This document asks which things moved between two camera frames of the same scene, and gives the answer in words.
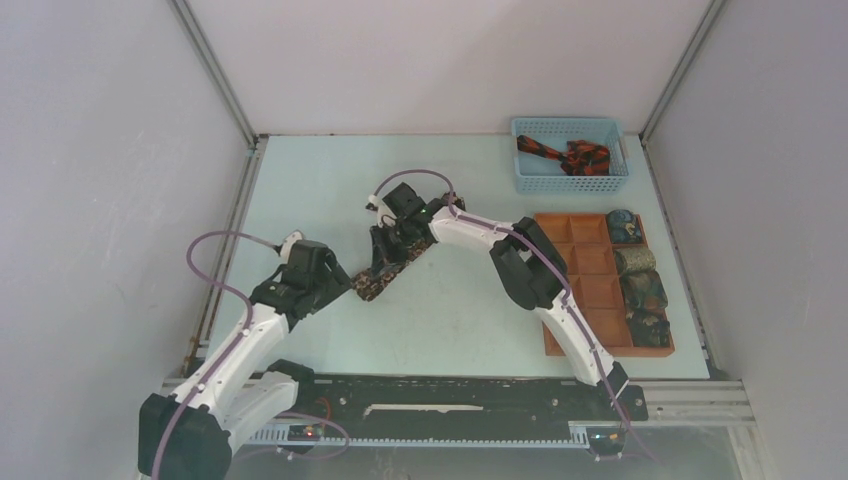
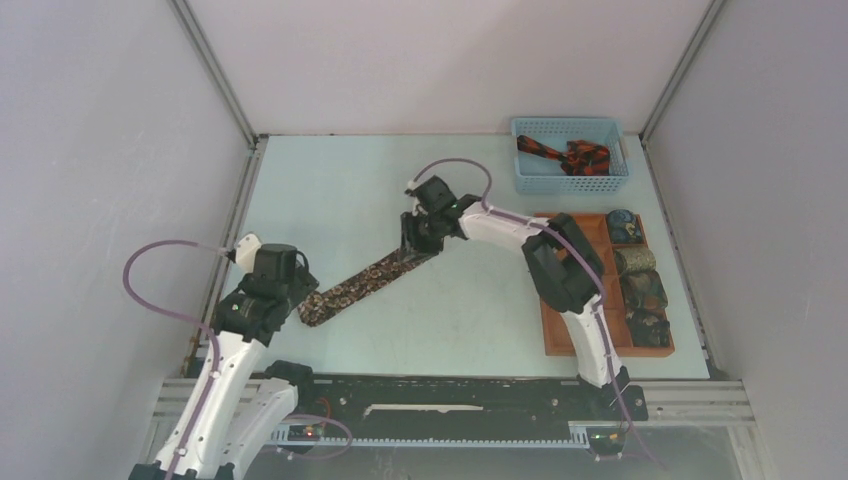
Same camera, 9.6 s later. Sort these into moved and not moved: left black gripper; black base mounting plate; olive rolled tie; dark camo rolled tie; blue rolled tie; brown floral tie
Moved: left black gripper; brown floral tie
Not moved: dark camo rolled tie; blue rolled tie; olive rolled tie; black base mounting plate
